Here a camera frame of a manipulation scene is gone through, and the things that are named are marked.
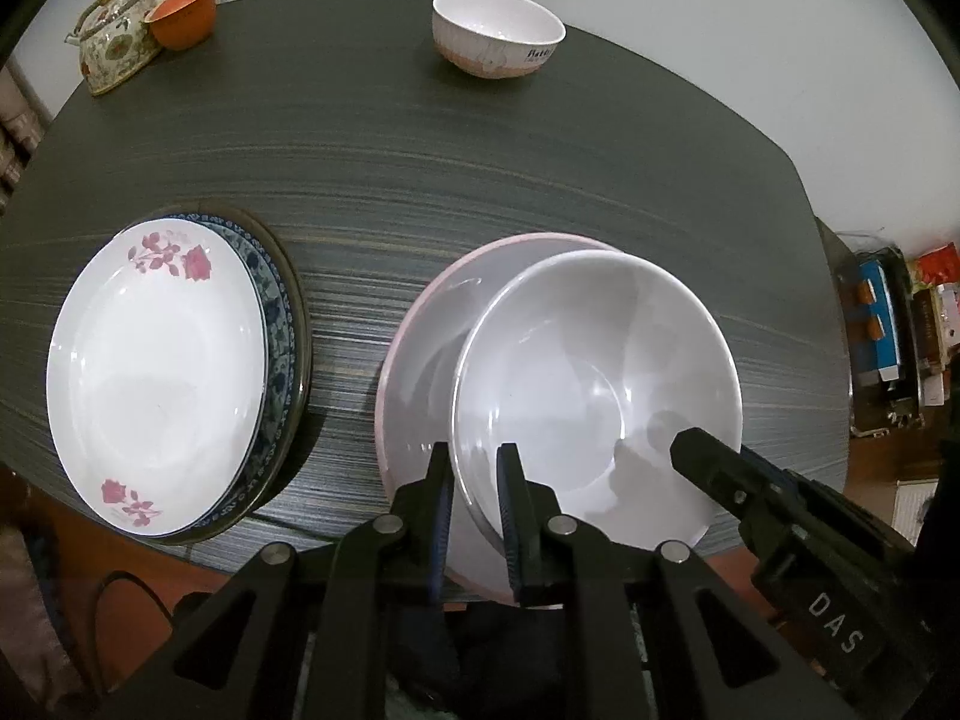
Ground large pink bowl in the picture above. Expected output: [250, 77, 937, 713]
[374, 232, 625, 605]

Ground white bowl blue Dog print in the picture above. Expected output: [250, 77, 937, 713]
[449, 249, 743, 550]

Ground white plate pink flowers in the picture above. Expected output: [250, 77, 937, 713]
[46, 218, 265, 538]

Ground white bowl pink base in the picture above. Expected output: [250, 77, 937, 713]
[431, 0, 566, 80]

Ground small blue floral plate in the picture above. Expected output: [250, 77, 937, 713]
[174, 211, 296, 538]

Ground large blue floral plate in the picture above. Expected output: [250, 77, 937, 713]
[149, 200, 313, 546]

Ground side shelf with clutter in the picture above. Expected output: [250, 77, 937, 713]
[818, 224, 952, 437]

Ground beige patterned curtain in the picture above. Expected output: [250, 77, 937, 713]
[0, 65, 46, 211]

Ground floral ceramic teapot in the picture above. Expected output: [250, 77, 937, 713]
[65, 0, 164, 98]

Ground orange lidded cup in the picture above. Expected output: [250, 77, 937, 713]
[145, 0, 217, 52]

